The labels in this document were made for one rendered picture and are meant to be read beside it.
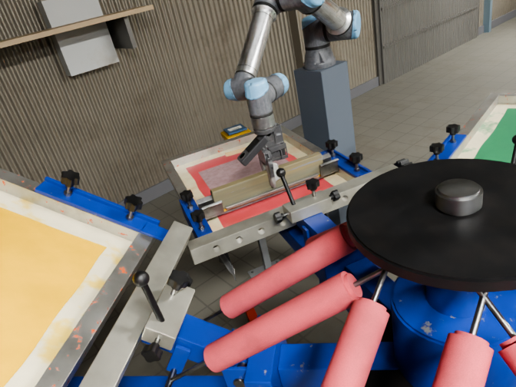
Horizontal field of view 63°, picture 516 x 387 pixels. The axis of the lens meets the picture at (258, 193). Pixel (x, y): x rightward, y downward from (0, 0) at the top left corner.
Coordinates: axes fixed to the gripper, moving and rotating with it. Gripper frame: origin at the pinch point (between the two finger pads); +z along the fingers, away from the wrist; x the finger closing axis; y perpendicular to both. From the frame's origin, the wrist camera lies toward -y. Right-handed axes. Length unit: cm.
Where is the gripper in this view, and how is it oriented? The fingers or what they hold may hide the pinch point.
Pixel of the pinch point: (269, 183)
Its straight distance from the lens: 146.3
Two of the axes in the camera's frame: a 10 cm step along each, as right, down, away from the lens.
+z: 2.0, 8.6, 4.6
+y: 9.1, -3.3, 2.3
